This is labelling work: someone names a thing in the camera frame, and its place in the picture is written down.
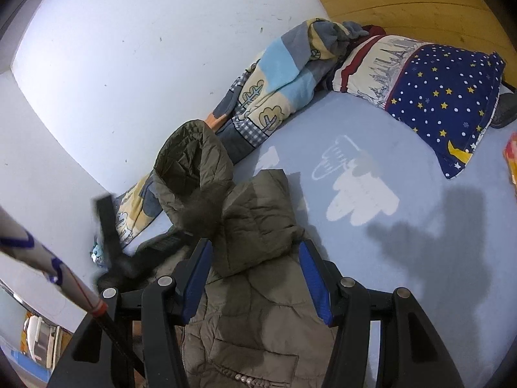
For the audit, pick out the dark red cloth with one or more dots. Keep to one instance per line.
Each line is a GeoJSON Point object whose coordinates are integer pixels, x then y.
{"type": "Point", "coordinates": [373, 31]}

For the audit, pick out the white orange object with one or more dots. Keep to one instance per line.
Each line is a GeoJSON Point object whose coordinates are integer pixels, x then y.
{"type": "Point", "coordinates": [38, 333]}

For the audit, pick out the olive puffer jacket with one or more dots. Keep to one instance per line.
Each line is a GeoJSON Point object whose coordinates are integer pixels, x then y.
{"type": "Point", "coordinates": [258, 218]}

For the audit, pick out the patchwork fleece blanket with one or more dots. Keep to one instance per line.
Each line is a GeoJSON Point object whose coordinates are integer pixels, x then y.
{"type": "Point", "coordinates": [278, 68]}

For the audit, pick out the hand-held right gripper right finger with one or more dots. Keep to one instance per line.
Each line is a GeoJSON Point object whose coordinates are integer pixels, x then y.
{"type": "Point", "coordinates": [315, 283]}

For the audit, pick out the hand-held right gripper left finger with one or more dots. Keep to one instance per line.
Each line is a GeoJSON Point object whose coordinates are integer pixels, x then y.
{"type": "Point", "coordinates": [198, 279]}

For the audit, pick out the light blue bed sheet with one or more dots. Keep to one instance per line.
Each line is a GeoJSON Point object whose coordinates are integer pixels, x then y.
{"type": "Point", "coordinates": [404, 270]}

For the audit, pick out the dark grey object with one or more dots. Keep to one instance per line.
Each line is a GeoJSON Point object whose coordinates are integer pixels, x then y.
{"type": "Point", "coordinates": [507, 109]}

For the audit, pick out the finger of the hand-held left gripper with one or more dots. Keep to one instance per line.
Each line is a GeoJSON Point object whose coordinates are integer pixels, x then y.
{"type": "Point", "coordinates": [108, 230]}

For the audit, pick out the orange yellow object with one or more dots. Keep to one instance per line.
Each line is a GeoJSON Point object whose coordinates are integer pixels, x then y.
{"type": "Point", "coordinates": [512, 153]}

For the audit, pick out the navy star print pillow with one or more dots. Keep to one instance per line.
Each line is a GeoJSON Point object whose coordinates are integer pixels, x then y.
{"type": "Point", "coordinates": [444, 89]}

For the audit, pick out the wooden headboard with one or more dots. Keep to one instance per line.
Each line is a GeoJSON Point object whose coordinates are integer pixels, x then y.
{"type": "Point", "coordinates": [404, 4]}

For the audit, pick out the white blue patterned stick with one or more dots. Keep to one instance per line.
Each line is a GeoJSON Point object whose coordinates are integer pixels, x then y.
{"type": "Point", "coordinates": [40, 258]}

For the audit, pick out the small teal object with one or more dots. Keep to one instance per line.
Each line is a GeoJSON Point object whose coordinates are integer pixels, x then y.
{"type": "Point", "coordinates": [96, 252]}

